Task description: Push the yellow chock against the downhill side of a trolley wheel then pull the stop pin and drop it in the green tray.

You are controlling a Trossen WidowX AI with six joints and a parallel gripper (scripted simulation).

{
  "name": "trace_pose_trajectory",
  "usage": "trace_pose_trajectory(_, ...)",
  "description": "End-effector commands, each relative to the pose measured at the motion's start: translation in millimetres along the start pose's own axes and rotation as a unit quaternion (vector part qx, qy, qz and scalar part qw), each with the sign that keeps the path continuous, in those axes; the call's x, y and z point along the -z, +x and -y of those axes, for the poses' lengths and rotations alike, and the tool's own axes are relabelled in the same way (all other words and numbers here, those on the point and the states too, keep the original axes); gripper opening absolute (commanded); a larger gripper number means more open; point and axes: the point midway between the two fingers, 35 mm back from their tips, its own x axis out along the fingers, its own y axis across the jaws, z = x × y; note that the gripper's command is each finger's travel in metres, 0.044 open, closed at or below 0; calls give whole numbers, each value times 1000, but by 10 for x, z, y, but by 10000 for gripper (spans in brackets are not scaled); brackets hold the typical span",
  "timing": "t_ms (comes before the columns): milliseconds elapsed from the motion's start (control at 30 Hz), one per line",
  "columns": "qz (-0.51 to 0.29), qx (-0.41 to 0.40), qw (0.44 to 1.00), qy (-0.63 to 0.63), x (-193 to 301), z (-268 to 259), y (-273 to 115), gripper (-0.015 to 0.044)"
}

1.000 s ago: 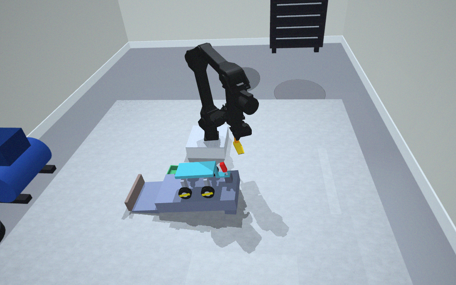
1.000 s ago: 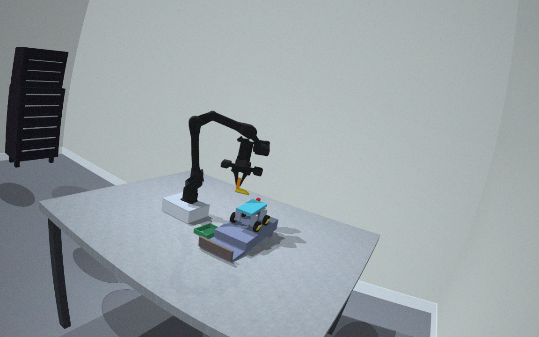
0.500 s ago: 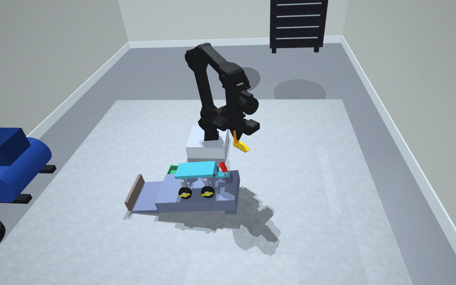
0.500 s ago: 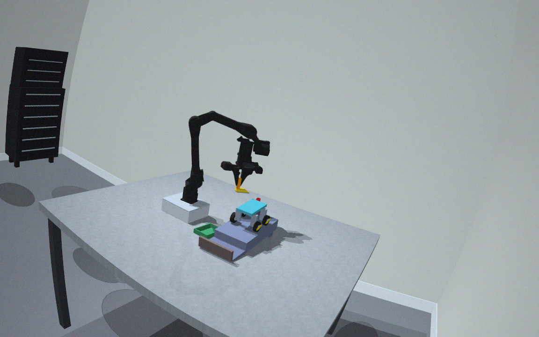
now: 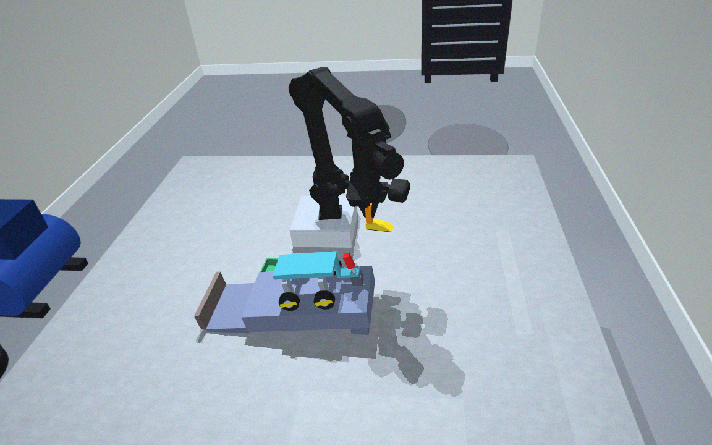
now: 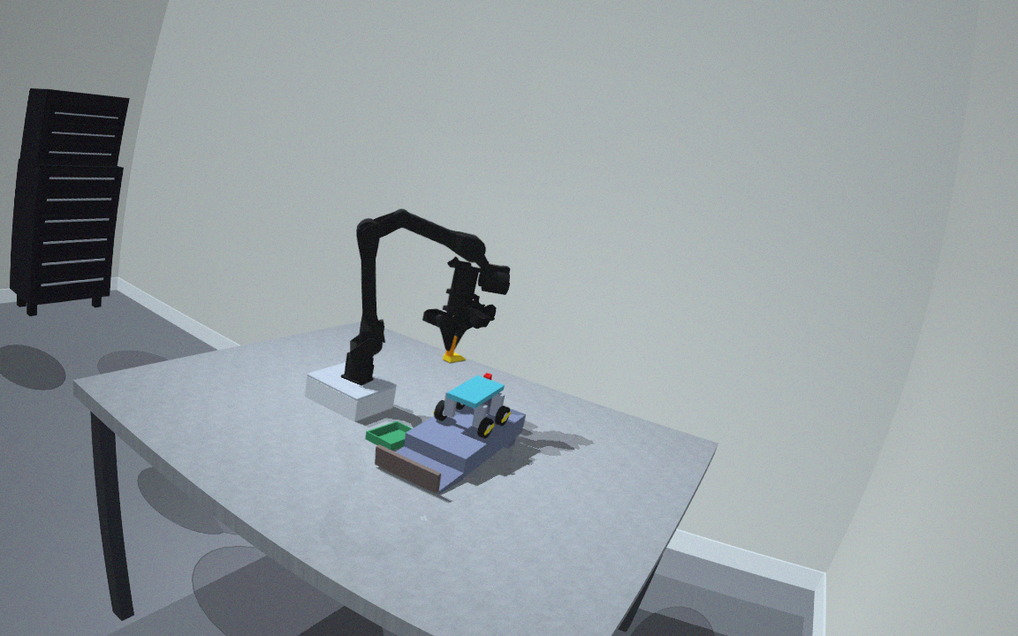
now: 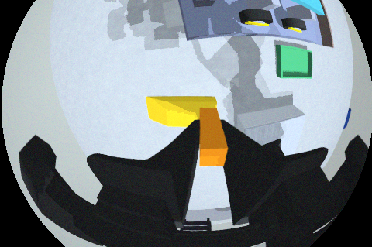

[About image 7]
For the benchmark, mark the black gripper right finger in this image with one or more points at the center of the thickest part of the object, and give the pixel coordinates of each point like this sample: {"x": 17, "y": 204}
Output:
{"x": 253, "y": 172}

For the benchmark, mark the green tray floor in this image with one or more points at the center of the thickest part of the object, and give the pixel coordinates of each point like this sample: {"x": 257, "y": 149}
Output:
{"x": 294, "y": 62}

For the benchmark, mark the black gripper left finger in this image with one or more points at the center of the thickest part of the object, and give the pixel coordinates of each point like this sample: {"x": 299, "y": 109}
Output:
{"x": 168, "y": 175}

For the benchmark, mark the green tray walls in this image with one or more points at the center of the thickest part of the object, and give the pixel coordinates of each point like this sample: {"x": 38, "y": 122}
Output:
{"x": 280, "y": 63}

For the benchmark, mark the blue-grey ramp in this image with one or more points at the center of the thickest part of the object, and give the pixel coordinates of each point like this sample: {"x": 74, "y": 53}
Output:
{"x": 215, "y": 18}

